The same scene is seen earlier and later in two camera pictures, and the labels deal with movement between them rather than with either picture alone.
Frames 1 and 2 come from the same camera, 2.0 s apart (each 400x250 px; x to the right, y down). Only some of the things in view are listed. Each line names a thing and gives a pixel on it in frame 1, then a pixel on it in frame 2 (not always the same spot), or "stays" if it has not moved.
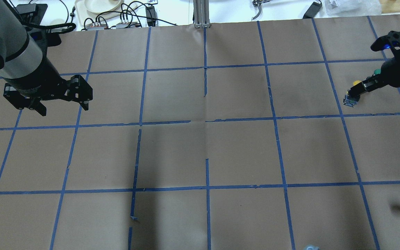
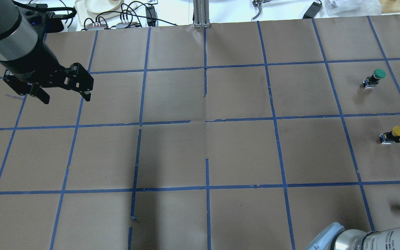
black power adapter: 313,10 stays
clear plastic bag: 345,8 stays
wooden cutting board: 391,6 stays
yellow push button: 348,102 → 388,138
